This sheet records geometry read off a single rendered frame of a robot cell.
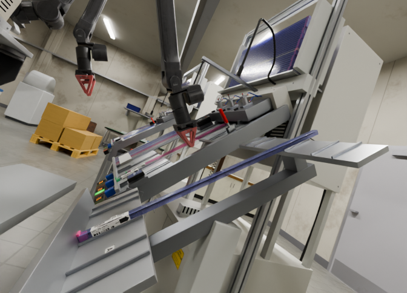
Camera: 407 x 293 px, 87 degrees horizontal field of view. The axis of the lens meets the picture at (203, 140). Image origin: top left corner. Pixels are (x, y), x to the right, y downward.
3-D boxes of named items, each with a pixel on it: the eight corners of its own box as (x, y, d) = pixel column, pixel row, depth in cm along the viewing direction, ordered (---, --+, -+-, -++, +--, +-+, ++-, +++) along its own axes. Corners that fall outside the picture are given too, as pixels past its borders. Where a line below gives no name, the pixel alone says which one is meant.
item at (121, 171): (125, 200, 67) (120, 192, 66) (117, 163, 127) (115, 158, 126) (178, 171, 73) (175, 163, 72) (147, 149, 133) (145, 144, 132)
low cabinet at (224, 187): (255, 219, 542) (266, 188, 549) (172, 189, 495) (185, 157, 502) (230, 200, 713) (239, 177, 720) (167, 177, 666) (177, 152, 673)
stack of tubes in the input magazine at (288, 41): (289, 70, 90) (310, 14, 93) (228, 88, 137) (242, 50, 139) (309, 85, 95) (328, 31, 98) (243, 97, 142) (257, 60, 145)
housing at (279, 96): (281, 124, 89) (272, 92, 86) (224, 123, 134) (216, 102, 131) (295, 117, 92) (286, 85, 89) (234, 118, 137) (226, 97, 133)
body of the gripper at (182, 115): (188, 123, 87) (182, 106, 86) (198, 124, 78) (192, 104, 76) (173, 129, 85) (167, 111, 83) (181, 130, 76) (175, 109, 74)
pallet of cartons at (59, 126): (100, 156, 560) (113, 127, 567) (74, 158, 420) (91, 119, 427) (63, 141, 552) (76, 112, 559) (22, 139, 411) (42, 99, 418)
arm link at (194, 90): (162, 77, 80) (168, 77, 72) (190, 69, 83) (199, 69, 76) (171, 108, 84) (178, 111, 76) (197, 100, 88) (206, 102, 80)
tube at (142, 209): (79, 243, 33) (76, 237, 33) (81, 239, 35) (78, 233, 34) (318, 134, 49) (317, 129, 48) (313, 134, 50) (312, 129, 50)
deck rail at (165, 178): (125, 212, 65) (116, 195, 64) (125, 209, 67) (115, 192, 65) (291, 118, 89) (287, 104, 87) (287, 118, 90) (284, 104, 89)
